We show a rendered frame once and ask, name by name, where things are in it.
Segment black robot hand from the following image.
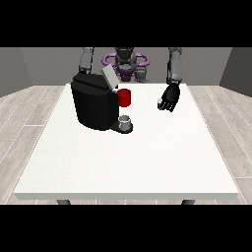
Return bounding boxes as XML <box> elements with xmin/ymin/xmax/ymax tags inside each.
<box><xmin>157</xmin><ymin>83</ymin><xmax>181</xmax><ymax>113</ymax></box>

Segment red pod holder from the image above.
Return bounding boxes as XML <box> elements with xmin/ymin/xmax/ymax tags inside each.
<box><xmin>117</xmin><ymin>88</ymin><xmax>132</xmax><ymax>108</ymax></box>

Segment pale grey machine lid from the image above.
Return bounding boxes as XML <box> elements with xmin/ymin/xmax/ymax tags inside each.
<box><xmin>100</xmin><ymin>64</ymin><xmax>120</xmax><ymax>90</ymax></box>

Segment black coffee machine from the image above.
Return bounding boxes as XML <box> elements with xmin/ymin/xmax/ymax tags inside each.
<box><xmin>70</xmin><ymin>72</ymin><xmax>134</xmax><ymax>135</ymax></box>

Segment small grey cup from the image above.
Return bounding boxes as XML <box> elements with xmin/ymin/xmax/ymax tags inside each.
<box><xmin>118</xmin><ymin>114</ymin><xmax>133</xmax><ymax>131</ymax></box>

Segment grey robot trunk purple rings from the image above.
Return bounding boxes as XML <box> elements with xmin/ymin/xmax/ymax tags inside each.
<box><xmin>101</xmin><ymin>47</ymin><xmax>153</xmax><ymax>85</ymax></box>

